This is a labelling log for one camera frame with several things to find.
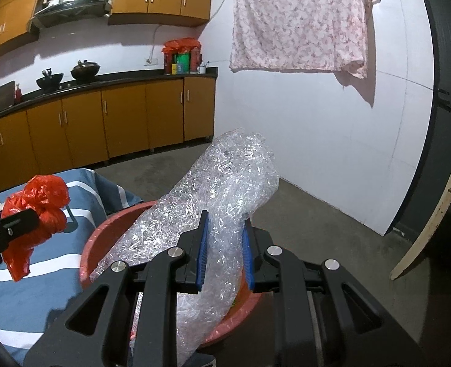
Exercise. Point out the white wooden furniture leg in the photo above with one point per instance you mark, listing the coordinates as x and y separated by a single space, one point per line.
431 221

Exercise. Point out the large orange plastic bag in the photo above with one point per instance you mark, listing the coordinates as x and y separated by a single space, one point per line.
38 198

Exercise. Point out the dark cutting board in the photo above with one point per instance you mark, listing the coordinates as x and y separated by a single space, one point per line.
2 97

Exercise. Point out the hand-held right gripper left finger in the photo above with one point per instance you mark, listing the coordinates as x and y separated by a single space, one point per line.
202 252

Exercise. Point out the green canister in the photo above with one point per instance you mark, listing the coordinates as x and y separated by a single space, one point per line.
183 63

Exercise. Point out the orange bag on canisters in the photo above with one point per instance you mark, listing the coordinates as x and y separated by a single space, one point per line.
181 44

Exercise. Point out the large bubble wrap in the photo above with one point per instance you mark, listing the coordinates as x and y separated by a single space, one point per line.
218 176

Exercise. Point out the black pot with lid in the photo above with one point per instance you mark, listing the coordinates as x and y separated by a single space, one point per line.
85 72

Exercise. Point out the small yellow blue box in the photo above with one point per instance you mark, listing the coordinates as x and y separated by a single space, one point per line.
175 68

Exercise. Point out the red plastic basket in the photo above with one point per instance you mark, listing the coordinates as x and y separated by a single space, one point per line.
107 229

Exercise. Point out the blue striped tablecloth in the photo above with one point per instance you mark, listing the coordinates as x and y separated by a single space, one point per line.
38 290

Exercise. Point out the white wall outlet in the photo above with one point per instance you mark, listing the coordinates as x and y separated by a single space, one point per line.
151 61

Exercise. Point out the pink floral hanging sheet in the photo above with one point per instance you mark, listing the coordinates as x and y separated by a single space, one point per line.
298 19

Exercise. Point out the black wok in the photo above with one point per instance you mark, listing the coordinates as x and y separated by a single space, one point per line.
49 83

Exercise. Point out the black kitchen countertop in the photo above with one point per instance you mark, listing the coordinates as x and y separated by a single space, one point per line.
134 78

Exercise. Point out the red canister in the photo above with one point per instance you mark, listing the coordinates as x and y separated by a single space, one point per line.
195 60
168 64

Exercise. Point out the red bottle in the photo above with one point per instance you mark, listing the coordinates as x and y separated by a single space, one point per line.
18 94

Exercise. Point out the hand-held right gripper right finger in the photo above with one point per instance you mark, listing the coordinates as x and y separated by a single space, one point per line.
247 256

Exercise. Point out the wooden base cabinets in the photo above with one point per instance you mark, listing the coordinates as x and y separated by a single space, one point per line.
122 118

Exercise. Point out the steel range hood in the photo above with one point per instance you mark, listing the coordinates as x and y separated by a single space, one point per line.
72 7

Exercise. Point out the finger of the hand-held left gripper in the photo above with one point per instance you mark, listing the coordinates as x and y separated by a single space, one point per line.
17 225

